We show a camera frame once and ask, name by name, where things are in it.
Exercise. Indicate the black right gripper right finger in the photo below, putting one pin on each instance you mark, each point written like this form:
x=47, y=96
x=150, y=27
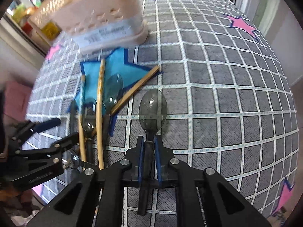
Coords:
x=203, y=197

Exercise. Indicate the smoky transparent plastic spoon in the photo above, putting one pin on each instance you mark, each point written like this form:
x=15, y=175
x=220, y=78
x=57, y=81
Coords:
x=152, y=115

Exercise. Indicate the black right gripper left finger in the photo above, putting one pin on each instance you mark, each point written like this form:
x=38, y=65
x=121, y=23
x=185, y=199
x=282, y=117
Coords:
x=94, y=198

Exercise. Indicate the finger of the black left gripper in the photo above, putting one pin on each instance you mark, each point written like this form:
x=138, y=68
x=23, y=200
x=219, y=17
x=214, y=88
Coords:
x=63, y=149
x=46, y=125

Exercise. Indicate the plain wooden chopstick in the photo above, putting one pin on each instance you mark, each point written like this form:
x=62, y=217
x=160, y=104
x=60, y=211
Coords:
x=135, y=88

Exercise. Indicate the pink chair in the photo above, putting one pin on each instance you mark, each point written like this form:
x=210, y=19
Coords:
x=16, y=100

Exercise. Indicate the beige plastic utensil holder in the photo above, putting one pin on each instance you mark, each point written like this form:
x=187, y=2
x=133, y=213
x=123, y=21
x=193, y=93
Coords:
x=103, y=24

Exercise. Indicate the grey checked tablecloth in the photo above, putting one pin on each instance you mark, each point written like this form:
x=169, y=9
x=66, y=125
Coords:
x=229, y=103

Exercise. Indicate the blue star sticker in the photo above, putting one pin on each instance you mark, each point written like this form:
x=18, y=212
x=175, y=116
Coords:
x=115, y=63

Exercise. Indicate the beige plastic storage rack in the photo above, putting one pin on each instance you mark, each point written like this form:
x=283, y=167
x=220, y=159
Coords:
x=31, y=19

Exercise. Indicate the pink star sticker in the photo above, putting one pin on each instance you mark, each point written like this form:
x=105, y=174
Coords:
x=52, y=51
x=240, y=23
x=285, y=194

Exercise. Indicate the patterned bamboo chopstick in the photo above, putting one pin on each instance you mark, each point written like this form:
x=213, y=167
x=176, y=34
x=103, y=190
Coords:
x=99, y=114

